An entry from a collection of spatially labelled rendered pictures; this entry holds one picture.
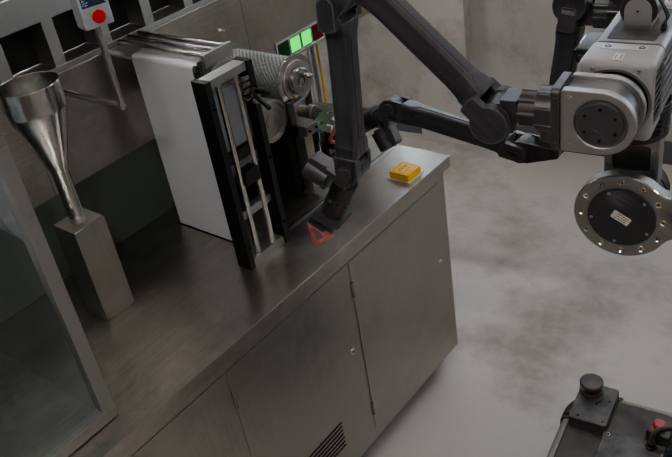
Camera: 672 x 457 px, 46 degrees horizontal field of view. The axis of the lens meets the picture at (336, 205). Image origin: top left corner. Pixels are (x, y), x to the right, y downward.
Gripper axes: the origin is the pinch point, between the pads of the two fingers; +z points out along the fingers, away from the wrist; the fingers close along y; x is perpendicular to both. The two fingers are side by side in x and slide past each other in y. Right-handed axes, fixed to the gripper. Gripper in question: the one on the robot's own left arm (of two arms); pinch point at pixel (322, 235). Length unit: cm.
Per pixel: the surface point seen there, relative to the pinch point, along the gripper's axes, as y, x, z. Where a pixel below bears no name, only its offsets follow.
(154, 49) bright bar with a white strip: -12, -65, -9
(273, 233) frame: -8.3, -14.8, 19.7
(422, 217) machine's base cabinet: -56, 13, 27
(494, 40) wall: -238, -19, 64
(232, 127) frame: -5.4, -33.8, -8.1
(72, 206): 30, -51, 9
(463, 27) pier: -230, -35, 62
